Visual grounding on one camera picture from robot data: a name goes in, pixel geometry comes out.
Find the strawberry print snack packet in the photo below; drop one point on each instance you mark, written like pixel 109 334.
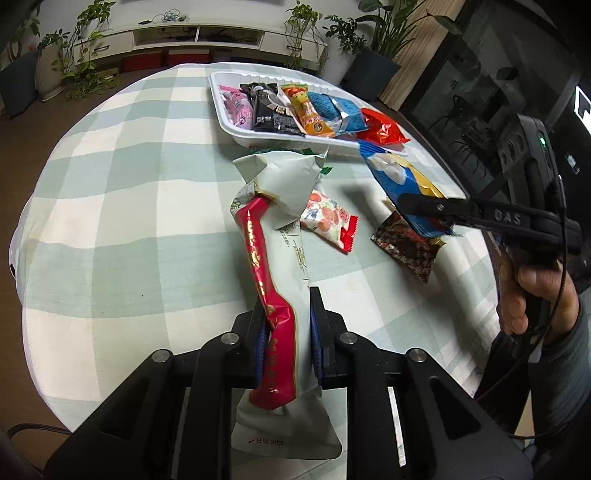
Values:
pixel 323 217

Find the large-leaf plant in dark pot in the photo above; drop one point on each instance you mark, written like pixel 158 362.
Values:
pixel 369 74

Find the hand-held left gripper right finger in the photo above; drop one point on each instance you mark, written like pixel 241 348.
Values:
pixel 316 341

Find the light blue snack packet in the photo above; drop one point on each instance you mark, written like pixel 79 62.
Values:
pixel 341 110

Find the cream and red snack packet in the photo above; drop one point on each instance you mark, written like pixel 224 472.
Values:
pixel 277 323

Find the green snack packet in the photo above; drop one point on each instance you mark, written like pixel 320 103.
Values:
pixel 326 170

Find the tall plant in dark pot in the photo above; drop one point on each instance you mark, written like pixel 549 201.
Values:
pixel 18 83

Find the small plant in white pot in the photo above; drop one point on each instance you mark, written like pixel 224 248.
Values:
pixel 48 78

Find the white television cabinet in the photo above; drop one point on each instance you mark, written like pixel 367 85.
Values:
pixel 152 37

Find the white plastic tray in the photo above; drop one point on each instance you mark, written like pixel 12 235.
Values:
pixel 277 143

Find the red storage box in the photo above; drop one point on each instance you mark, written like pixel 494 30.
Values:
pixel 141 62
pixel 186 58

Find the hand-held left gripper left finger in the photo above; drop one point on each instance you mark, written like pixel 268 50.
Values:
pixel 261 350

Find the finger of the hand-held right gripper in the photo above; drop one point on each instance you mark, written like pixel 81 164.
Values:
pixel 434 204

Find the trailing pothos plant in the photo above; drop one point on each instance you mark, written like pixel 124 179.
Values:
pixel 302 23
pixel 87 69

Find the bushy plant in white pot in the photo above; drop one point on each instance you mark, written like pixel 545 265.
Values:
pixel 344 62

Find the black snack packet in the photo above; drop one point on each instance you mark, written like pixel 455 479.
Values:
pixel 272 115

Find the person's right forearm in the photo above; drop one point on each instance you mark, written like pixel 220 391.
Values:
pixel 563 378

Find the green white checked tablecloth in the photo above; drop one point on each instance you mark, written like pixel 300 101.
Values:
pixel 138 207

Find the pink cartoon snack packet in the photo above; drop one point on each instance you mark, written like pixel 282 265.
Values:
pixel 242 115

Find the orange snack packet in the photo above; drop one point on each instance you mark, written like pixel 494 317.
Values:
pixel 307 113

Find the brown gold patterned snack packet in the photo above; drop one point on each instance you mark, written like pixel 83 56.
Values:
pixel 406 244

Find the person's right hand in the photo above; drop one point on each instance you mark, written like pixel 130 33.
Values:
pixel 540 286

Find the blue and yellow snack packet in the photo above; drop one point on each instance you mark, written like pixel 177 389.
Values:
pixel 401 180

